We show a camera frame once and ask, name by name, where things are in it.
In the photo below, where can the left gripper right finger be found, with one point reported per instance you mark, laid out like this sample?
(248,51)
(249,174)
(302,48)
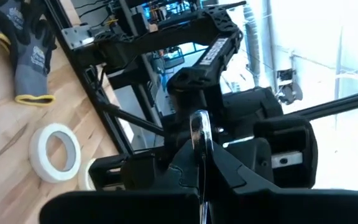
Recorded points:
(228,182)

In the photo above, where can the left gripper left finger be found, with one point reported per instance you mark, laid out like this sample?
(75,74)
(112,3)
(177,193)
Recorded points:
(166,177)

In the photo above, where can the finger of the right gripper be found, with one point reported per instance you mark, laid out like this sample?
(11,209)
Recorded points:
(107,161)
(291,137)

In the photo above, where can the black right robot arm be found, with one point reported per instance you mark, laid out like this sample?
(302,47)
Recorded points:
(211,54)

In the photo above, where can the white masking tape roll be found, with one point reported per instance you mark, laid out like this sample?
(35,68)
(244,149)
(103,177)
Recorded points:
(82,177)
(37,155)

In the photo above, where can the white mounted device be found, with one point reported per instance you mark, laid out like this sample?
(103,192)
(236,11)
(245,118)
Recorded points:
(287,90)

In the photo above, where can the black slanted rig pole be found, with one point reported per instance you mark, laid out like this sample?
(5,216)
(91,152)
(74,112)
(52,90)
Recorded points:
(337,104)

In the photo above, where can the silver mounting plate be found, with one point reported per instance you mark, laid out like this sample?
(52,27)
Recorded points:
(76,35)

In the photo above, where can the black aluminium table frame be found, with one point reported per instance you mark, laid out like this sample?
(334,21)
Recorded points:
(109,115)

